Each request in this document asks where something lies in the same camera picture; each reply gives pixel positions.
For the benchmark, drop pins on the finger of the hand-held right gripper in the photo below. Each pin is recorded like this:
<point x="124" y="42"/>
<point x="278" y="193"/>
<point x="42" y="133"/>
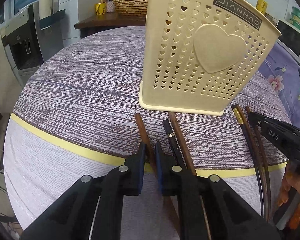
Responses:
<point x="275" y="136"/>

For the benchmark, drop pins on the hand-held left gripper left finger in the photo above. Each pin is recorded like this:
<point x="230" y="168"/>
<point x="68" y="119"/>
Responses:
<point x="140" y="160"/>

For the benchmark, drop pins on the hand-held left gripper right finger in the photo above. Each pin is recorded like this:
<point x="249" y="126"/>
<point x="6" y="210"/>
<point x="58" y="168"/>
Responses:
<point x="160" y="172"/>

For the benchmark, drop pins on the brown wooden chopstick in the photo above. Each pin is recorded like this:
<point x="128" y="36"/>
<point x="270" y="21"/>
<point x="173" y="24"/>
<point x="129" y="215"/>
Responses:
<point x="263" y="160"/>
<point x="141" y="130"/>
<point x="246" y="123"/>
<point x="181" y="140"/>

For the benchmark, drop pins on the black chopstick with gold band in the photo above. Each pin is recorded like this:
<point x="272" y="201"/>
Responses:
<point x="241" y="122"/>
<point x="170" y="136"/>

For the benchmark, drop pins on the cream plastic utensil holder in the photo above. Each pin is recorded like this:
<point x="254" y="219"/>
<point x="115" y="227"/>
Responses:
<point x="202" y="55"/>

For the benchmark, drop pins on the person's right hand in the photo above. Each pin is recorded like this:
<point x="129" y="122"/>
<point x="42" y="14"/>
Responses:
<point x="288" y="182"/>

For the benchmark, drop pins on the purple floral cloth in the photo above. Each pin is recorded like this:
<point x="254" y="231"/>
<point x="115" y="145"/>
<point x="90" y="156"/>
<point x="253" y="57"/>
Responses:
<point x="280" y="75"/>

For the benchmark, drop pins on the white microwave oven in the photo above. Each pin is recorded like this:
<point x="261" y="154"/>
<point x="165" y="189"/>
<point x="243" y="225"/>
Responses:
<point x="293" y="40"/>

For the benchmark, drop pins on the stacked green bowls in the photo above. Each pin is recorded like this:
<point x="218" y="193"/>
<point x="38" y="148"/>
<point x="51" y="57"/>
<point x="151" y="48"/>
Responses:
<point x="296" y="18"/>

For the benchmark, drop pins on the yellow roll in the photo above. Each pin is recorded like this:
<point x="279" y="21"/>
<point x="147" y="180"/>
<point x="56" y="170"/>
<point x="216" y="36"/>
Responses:
<point x="262" y="6"/>

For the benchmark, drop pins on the dark wooden side table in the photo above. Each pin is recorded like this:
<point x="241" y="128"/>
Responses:
<point x="102" y="21"/>

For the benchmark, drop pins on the wicker basket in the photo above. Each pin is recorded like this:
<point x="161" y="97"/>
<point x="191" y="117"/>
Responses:
<point x="132" y="5"/>

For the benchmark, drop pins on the yellow mug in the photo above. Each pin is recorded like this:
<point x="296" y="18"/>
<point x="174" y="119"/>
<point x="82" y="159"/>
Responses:
<point x="100" y="8"/>

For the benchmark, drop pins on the floral cup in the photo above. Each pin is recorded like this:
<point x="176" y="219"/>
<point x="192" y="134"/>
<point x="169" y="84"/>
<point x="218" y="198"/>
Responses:
<point x="110" y="5"/>

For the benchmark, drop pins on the dark teal cup holder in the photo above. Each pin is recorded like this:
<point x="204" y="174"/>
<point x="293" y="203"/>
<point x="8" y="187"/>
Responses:
<point x="52" y="20"/>

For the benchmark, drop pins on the water dispenser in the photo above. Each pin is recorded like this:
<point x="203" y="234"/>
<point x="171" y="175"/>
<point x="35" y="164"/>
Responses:
<point x="22" y="42"/>

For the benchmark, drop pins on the paper cup stack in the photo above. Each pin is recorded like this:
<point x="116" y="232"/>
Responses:
<point x="45" y="3"/>

